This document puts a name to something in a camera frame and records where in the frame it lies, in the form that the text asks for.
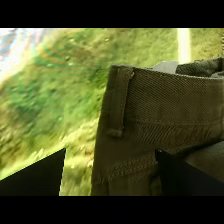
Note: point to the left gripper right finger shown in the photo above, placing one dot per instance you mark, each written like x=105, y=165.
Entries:
x=186, y=178

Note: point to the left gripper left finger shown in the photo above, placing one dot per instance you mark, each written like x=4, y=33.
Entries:
x=36, y=176

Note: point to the olive green pants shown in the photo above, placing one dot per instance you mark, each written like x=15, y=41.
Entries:
x=160, y=113

